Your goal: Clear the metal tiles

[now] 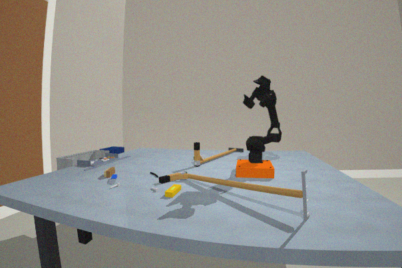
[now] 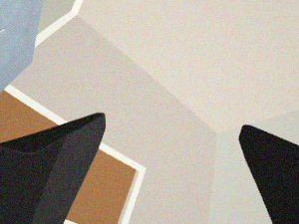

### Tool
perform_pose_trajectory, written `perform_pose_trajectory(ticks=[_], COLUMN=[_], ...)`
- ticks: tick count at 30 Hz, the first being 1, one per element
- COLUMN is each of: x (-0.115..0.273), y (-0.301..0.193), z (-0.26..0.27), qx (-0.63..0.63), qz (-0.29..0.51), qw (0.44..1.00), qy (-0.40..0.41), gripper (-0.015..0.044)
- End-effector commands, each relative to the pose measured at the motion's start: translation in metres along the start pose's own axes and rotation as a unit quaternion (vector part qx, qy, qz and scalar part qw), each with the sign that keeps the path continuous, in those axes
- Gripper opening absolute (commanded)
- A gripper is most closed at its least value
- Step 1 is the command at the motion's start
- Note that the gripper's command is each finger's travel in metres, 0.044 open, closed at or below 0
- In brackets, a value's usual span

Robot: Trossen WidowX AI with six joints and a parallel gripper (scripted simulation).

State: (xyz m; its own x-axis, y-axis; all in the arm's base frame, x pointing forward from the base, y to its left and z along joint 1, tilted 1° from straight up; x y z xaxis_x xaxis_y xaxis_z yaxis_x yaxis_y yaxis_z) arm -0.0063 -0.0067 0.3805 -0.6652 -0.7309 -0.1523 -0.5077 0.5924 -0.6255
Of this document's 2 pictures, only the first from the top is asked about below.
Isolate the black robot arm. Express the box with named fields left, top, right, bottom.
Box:
left=246, top=84, right=282, bottom=163

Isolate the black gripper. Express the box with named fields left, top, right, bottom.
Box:
left=243, top=76, right=271, bottom=108

